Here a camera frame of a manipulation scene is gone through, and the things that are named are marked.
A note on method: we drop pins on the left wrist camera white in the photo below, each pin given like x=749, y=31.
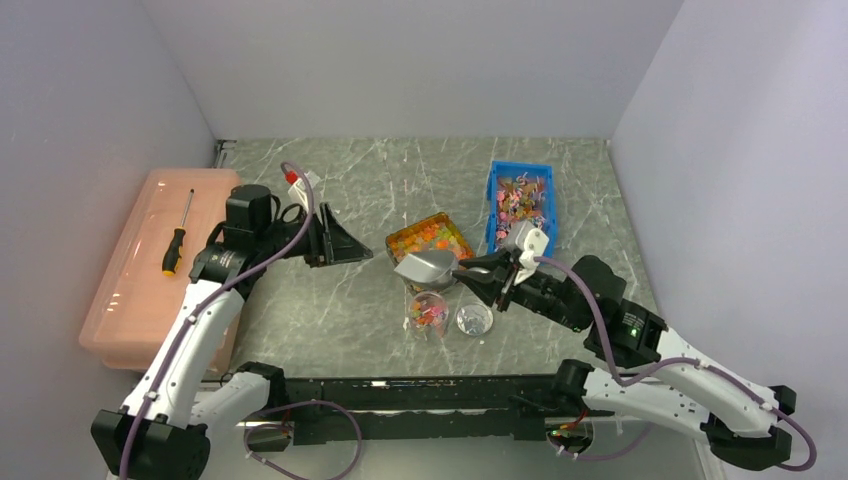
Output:
x=297, y=188

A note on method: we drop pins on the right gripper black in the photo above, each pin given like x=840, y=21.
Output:
x=489, y=284

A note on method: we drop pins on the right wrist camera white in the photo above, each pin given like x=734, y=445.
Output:
x=526, y=242

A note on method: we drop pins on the pink plastic storage box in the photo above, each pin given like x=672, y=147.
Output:
x=136, y=304

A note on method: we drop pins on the metal scoop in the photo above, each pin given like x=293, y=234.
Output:
x=432, y=267

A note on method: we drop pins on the yellow black screwdriver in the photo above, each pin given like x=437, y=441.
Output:
x=173, y=254

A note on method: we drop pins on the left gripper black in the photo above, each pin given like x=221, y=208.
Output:
x=331, y=243

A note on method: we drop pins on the clear plastic cup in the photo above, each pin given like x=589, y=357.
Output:
x=427, y=315

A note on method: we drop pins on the clear round lid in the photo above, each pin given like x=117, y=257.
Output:
x=474, y=319

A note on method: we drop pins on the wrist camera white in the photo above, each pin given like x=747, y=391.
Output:
x=297, y=188
x=526, y=242

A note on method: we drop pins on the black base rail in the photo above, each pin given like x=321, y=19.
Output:
x=532, y=407

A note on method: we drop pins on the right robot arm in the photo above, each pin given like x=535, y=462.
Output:
x=644, y=368

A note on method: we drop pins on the blue bin of lollipops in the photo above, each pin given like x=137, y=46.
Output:
x=516, y=192

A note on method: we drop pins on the candy tin with gummies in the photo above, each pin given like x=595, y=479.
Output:
x=435, y=233

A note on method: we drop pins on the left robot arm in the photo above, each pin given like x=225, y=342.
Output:
x=161, y=431

